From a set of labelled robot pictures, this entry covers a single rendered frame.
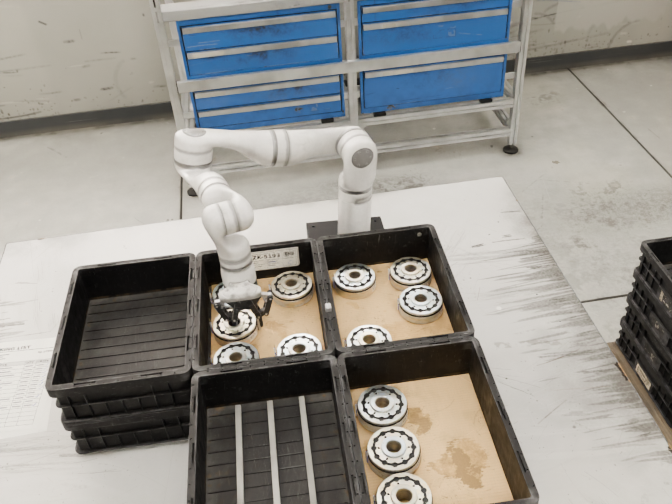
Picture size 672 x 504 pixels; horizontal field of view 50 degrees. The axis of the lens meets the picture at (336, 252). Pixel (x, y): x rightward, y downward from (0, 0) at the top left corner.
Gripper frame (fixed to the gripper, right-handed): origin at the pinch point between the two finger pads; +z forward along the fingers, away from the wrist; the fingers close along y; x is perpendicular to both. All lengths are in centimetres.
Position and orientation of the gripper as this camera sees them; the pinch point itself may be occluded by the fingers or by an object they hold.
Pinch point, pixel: (248, 323)
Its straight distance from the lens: 171.6
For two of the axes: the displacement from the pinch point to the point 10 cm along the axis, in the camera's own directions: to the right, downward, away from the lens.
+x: 1.5, 6.3, -7.7
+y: -9.9, 1.4, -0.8
